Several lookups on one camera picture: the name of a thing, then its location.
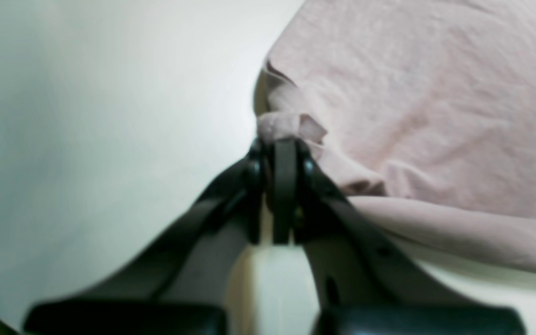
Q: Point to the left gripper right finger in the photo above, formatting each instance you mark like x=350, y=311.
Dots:
x=365, y=284

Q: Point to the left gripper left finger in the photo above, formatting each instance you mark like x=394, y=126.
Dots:
x=175, y=286

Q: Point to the mauve pink t-shirt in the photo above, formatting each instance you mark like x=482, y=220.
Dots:
x=423, y=113

